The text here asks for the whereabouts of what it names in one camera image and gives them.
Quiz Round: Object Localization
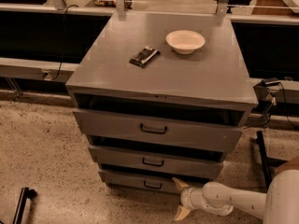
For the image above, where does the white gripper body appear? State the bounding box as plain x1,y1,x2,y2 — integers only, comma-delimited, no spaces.
180,187,234,216

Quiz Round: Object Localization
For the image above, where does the grey middle drawer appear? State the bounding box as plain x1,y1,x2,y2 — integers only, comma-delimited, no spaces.
88,146,223,179

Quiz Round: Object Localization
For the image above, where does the grey drawer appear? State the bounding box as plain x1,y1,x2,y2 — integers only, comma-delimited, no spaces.
73,108,242,153
88,146,223,179
99,169,209,194

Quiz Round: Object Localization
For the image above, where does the black metal stand right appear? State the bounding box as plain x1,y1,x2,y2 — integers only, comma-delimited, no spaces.
255,131,285,189

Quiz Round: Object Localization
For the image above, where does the black snack packet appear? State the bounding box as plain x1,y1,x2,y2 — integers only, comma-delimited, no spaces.
129,47,160,68

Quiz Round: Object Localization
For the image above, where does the black clamp device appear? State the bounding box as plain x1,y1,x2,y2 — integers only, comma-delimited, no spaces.
254,77,282,126

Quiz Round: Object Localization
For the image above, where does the grey drawer cabinet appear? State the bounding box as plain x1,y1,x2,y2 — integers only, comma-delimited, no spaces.
65,10,259,200

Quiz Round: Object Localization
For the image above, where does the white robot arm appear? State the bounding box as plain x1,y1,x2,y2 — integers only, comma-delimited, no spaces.
173,169,299,224

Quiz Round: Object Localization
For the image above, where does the black metal leg left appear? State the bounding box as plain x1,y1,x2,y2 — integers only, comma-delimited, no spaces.
12,187,37,224

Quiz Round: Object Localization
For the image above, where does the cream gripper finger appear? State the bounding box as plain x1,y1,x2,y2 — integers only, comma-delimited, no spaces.
172,177,189,191
174,205,191,221

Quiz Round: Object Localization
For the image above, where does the grey top drawer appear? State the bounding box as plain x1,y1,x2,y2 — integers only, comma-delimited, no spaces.
73,108,242,153

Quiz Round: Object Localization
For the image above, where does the wooden board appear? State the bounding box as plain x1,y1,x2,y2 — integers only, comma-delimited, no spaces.
275,156,299,174

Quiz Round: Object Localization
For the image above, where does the black cable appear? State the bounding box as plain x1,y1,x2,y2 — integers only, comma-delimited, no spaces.
43,4,80,82

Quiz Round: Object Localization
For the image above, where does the grey bottom drawer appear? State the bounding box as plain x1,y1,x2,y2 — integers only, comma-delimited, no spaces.
99,169,209,194

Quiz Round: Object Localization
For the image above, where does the white bowl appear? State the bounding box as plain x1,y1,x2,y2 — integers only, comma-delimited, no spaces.
165,30,206,54

